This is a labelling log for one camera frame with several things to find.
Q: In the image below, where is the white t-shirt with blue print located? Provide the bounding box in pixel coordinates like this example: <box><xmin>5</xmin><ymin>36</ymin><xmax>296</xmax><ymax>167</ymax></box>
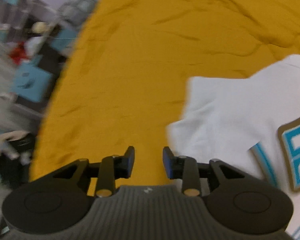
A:
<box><xmin>167</xmin><ymin>54</ymin><xmax>300</xmax><ymax>239</ymax></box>

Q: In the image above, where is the mustard yellow bed cover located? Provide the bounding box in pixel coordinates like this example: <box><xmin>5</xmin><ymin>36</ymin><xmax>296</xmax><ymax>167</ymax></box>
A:
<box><xmin>30</xmin><ymin>0</ymin><xmax>300</xmax><ymax>185</ymax></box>

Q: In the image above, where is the blue smiley storage box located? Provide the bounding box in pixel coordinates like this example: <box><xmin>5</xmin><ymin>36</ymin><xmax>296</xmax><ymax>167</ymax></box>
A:
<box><xmin>11</xmin><ymin>55</ymin><xmax>53</xmax><ymax>102</ymax></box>

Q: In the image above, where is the red bag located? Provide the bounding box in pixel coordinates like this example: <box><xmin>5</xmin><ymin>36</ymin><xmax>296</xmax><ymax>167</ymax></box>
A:
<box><xmin>9</xmin><ymin>42</ymin><xmax>28</xmax><ymax>65</ymax></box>

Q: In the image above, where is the lilac shelf unit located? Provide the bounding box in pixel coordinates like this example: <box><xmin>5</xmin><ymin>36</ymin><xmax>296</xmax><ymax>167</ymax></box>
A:
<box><xmin>0</xmin><ymin>0</ymin><xmax>96</xmax><ymax>43</ymax></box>

